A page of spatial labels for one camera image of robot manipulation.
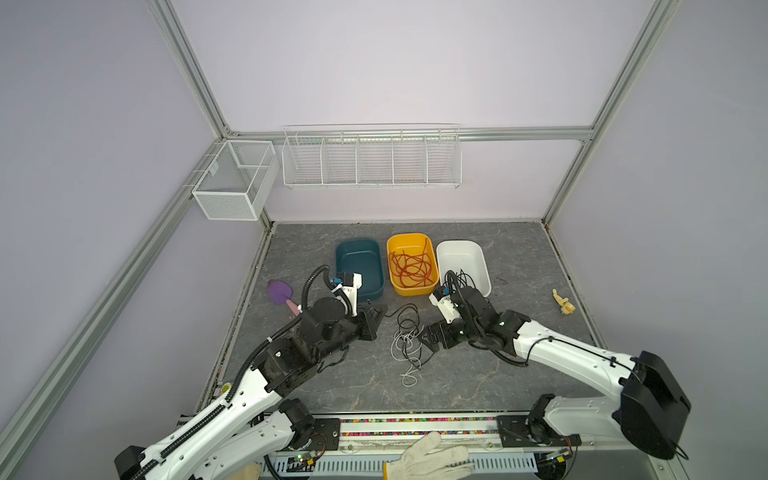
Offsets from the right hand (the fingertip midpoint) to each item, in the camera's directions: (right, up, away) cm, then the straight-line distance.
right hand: (431, 333), depth 81 cm
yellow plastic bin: (-4, +25, +29) cm, 39 cm away
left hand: (-12, +8, -14) cm, 20 cm away
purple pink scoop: (-49, +8, +21) cm, 54 cm away
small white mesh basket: (-65, +47, +20) cm, 82 cm away
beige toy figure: (+45, +5, +13) cm, 47 cm away
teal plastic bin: (-22, +21, +28) cm, 41 cm away
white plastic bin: (+16, +21, +27) cm, 38 cm away
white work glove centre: (-5, -28, -12) cm, 30 cm away
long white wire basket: (-18, +55, +21) cm, 62 cm away
